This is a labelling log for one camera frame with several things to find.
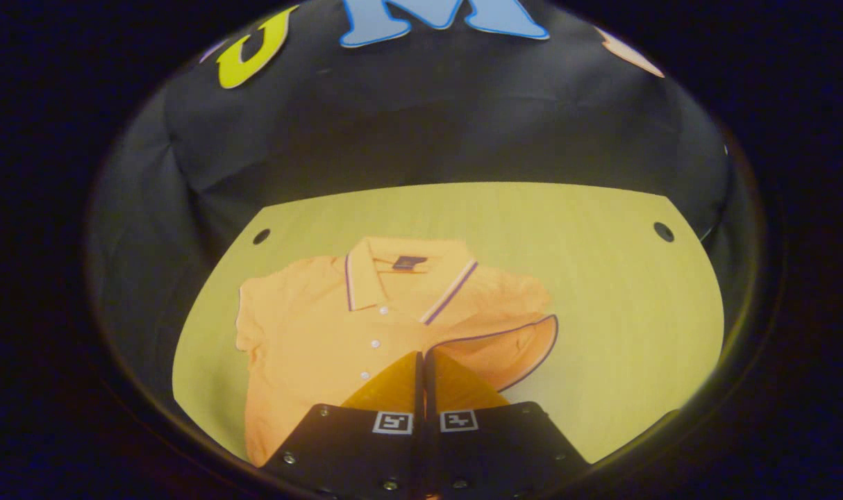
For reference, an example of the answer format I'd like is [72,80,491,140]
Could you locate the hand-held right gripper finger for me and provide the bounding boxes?
[425,349,592,498]
[258,351,426,498]

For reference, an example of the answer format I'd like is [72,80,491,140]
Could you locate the black backdrop cloth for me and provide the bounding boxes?
[88,0,762,424]

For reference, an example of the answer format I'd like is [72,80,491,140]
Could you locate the orange T-shirt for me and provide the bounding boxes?
[235,236,560,467]

